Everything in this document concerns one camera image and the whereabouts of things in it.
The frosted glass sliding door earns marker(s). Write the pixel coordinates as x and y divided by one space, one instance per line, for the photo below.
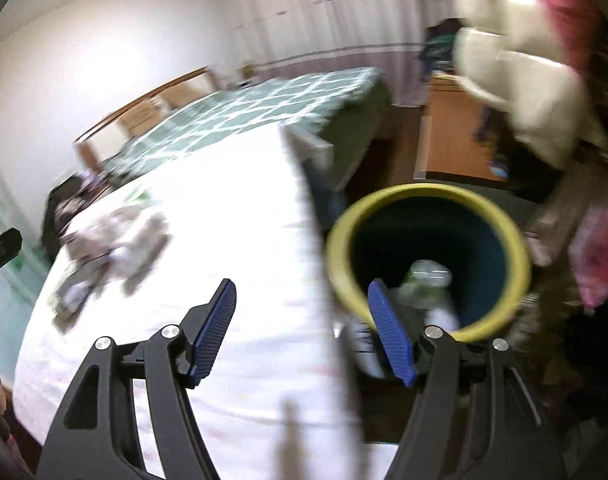
3 300

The tan pillow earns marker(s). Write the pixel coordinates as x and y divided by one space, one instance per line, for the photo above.
141 117
181 96

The clothes pile on desk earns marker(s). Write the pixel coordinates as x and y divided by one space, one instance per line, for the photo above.
439 45

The blue cloth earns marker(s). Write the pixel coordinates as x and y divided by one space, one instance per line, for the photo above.
319 195

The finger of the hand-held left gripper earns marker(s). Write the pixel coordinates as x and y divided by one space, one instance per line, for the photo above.
1 252

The green checked quilt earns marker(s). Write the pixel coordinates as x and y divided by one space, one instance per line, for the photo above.
244 110

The dark clothes pile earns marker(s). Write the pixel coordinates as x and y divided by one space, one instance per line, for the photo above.
58 210

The cream puffer jacket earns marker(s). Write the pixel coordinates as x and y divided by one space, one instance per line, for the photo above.
529 85

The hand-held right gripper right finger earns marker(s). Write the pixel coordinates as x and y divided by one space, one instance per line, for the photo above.
391 340

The green plastic bag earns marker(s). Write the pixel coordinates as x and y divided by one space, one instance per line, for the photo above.
426 280

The wooden desk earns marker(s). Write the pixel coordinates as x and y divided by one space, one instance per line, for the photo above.
449 130

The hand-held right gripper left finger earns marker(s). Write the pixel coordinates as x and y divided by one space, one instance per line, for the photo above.
213 330

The pale green long carton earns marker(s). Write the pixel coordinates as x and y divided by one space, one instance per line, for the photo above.
146 260

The yellow rimmed trash bin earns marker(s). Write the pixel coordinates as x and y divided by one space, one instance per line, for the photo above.
484 260

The pink red hanging garment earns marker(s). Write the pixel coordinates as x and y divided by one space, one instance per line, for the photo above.
564 5

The pink floral printed bag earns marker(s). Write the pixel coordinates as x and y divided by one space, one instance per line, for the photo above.
599 260

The pink beige curtain panel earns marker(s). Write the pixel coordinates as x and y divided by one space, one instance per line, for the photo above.
384 20
274 10

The floral white tablecloth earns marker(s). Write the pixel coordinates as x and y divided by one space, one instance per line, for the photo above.
233 210

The dark hanging clothes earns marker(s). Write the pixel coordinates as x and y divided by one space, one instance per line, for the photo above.
524 170

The wooden bed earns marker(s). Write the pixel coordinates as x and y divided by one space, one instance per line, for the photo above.
344 135

